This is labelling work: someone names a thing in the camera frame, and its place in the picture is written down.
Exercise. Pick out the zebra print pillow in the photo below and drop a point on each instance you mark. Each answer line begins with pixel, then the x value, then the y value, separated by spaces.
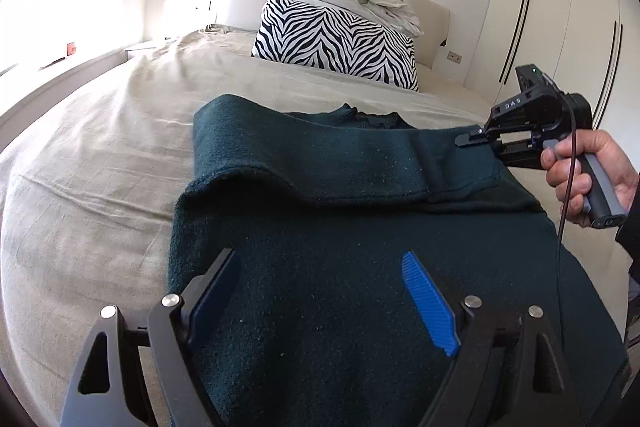
pixel 325 37

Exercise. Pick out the person's right hand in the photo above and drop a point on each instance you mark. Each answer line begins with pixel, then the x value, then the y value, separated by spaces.
pixel 612 167

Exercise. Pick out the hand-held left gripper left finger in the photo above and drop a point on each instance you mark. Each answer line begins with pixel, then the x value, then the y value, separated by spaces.
pixel 215 302

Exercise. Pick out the small red object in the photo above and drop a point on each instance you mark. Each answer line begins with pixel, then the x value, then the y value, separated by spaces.
pixel 70 48

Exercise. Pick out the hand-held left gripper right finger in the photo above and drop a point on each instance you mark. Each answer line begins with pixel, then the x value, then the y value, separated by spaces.
pixel 430 302

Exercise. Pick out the bed with beige sheet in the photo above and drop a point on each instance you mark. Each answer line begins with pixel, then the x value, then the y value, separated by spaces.
pixel 100 132

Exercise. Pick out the dark green sweater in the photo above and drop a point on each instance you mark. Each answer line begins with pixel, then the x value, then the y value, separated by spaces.
pixel 325 257

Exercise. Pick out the person's right forearm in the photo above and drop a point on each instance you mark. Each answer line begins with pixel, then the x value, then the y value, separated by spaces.
pixel 631 227

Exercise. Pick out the wall socket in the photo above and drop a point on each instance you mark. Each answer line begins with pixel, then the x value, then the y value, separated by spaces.
pixel 453 56

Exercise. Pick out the white wardrobe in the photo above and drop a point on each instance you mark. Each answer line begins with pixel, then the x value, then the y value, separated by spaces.
pixel 550 7

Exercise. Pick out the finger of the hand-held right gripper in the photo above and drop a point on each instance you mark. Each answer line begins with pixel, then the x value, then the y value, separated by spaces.
pixel 472 138

